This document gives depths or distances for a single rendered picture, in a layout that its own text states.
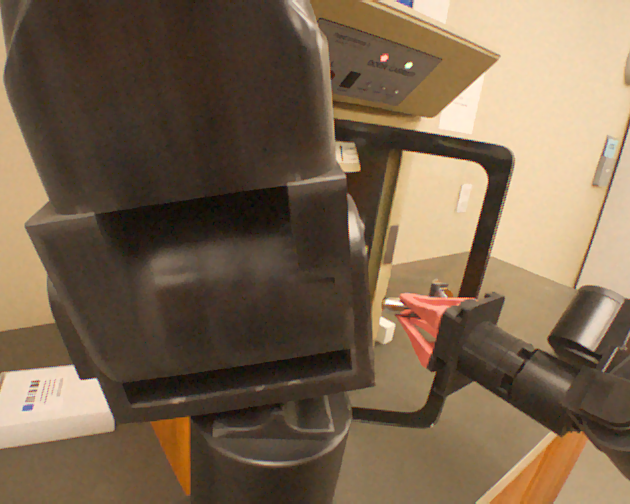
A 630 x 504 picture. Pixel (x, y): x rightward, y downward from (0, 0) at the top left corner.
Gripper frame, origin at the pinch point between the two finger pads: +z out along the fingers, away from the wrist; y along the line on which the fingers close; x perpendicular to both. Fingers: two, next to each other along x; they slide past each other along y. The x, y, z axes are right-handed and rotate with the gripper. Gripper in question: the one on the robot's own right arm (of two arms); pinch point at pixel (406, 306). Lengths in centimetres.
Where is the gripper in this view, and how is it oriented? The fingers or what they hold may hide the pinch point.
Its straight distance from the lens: 46.7
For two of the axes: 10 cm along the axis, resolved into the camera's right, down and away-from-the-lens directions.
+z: -5.9, -3.5, 7.3
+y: 1.4, -9.3, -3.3
